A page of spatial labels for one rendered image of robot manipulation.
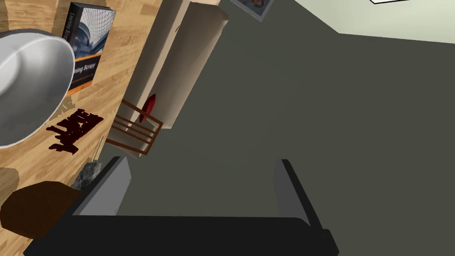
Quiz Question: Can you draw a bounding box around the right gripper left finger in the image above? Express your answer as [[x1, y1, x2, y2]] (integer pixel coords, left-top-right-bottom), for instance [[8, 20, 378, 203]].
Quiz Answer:
[[72, 156, 132, 217]]

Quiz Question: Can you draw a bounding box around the red oval object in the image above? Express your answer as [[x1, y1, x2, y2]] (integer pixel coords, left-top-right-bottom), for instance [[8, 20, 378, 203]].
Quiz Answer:
[[139, 93, 157, 124]]

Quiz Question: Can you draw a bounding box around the beige cupboard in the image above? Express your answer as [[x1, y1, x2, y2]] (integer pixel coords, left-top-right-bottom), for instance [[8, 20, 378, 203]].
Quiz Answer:
[[106, 0, 230, 158]]

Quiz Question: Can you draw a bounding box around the brown rounded object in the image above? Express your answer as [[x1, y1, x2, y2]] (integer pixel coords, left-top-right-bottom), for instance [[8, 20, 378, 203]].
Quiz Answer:
[[0, 181, 83, 240]]

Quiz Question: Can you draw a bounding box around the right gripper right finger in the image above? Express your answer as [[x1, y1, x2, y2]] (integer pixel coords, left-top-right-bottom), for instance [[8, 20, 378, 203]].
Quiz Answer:
[[272, 159, 324, 228]]

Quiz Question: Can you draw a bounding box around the grey framed wall picture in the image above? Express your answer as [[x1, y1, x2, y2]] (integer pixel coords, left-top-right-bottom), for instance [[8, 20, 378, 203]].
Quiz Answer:
[[230, 0, 275, 23]]

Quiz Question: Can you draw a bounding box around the brown wooden chair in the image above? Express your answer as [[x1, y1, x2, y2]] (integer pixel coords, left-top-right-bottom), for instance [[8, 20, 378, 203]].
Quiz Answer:
[[104, 99, 164, 156]]

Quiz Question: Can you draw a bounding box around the wooden table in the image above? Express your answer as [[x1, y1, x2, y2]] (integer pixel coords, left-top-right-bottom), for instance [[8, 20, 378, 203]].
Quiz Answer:
[[0, 0, 221, 256]]

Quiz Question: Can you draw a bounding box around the dark book with orange band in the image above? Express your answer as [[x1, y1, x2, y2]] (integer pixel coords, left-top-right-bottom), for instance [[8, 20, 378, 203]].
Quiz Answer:
[[62, 2, 117, 97]]

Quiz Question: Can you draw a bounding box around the white bowl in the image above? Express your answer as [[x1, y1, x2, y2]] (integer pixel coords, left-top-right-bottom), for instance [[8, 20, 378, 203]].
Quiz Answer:
[[0, 30, 76, 149]]

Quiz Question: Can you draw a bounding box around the grey rough lump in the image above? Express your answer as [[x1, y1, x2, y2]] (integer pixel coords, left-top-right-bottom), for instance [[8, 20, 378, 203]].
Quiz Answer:
[[71, 160, 103, 191]]

